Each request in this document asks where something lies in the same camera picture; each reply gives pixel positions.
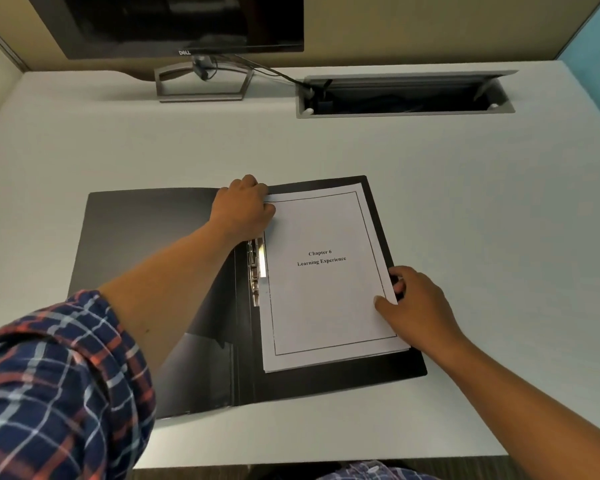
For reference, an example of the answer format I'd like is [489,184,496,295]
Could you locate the metal folder clip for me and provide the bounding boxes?
[247,238,269,308]

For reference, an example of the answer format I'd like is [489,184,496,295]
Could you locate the person's right hand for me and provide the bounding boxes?
[374,266,469,365]

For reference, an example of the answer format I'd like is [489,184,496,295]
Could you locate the blue red plaid shirt sleeve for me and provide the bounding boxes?
[0,290,157,480]

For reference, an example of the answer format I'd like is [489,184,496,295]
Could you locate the plaid shirt hem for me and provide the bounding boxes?
[314,460,433,480]

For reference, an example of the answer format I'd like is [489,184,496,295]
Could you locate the black monitor cable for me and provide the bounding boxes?
[194,54,315,91]

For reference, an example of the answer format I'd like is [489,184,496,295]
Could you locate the stack of white printed paper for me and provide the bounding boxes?
[257,182,412,374]

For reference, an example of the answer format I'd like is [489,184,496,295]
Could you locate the grey desk cable box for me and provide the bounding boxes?
[295,70,519,119]

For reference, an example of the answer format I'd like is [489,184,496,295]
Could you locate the silver monitor stand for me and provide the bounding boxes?
[154,55,255,103]

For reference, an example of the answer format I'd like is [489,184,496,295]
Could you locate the black open file folder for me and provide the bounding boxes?
[67,176,428,420]

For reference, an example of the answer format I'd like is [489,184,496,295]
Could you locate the person's left hand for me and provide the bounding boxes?
[210,175,277,245]

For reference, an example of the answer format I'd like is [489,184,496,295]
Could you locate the black computer monitor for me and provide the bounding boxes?
[26,0,305,61]

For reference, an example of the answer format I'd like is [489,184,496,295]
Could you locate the person's left forearm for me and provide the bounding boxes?
[97,222,246,390]

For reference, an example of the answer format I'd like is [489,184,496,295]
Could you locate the person's right forearm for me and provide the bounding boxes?
[432,331,600,480]

